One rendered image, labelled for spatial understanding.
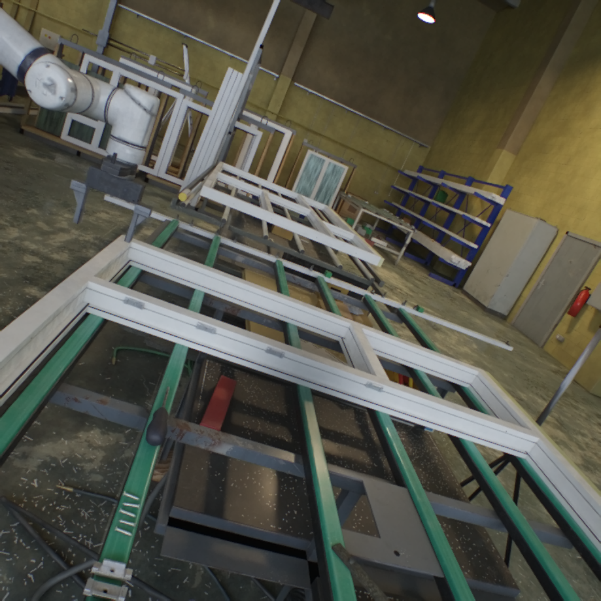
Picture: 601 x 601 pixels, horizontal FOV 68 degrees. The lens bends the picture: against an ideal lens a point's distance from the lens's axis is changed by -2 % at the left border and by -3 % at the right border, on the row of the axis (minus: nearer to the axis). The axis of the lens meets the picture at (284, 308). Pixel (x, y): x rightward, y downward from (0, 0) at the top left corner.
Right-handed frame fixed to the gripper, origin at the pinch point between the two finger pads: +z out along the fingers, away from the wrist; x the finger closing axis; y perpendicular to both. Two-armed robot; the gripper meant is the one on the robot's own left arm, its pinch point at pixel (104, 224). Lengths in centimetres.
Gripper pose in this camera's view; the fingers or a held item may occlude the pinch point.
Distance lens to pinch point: 124.5
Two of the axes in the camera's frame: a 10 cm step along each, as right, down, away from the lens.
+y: -0.6, -3.6, 9.3
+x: -9.2, -3.4, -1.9
